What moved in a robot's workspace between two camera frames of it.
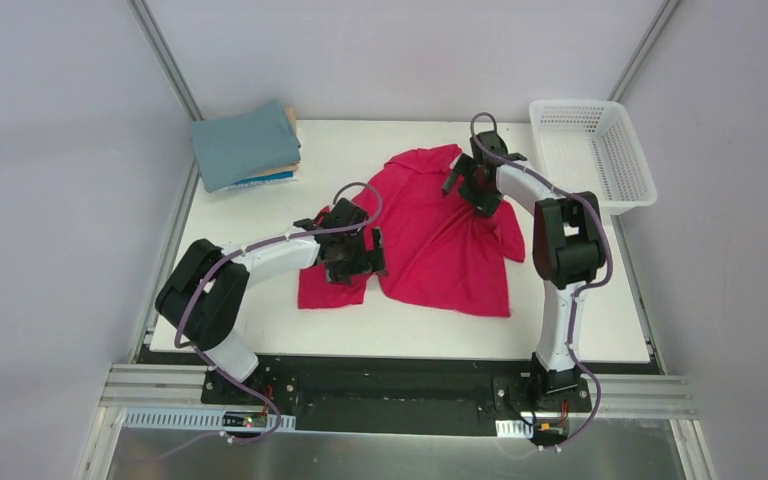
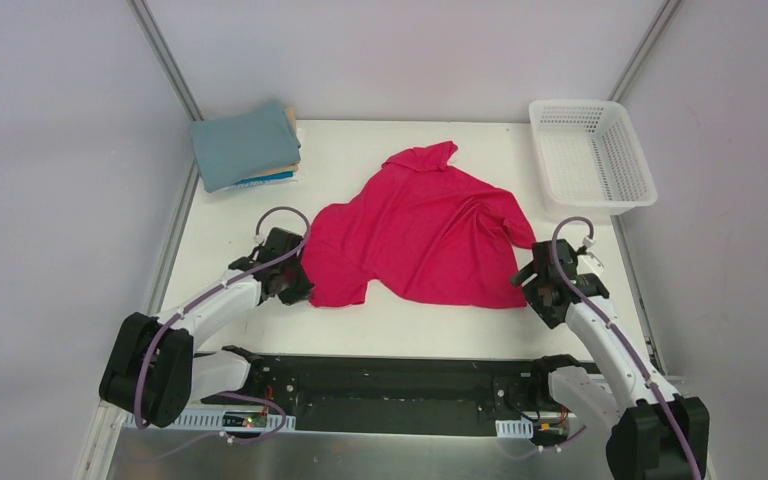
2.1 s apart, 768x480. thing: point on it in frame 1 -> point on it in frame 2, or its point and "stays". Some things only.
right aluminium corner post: [645, 51] stays
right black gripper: [466, 183] -> [539, 288]
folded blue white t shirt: [281, 177] stays
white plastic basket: [589, 146] stays
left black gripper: [367, 254] -> [293, 282]
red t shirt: [420, 244] stays
